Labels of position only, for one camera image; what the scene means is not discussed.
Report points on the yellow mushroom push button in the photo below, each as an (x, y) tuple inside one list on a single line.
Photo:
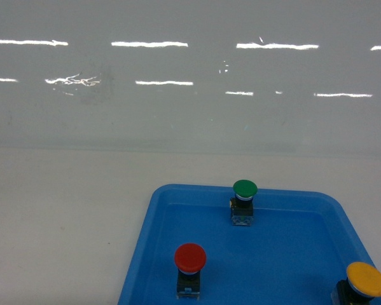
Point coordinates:
[(361, 286)]

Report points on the green mushroom push button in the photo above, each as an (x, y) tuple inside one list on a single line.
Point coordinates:
[(241, 205)]

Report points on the red mushroom push button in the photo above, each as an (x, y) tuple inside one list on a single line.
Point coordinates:
[(190, 259)]

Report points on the blue plastic tray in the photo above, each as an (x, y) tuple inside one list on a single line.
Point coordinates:
[(295, 252)]

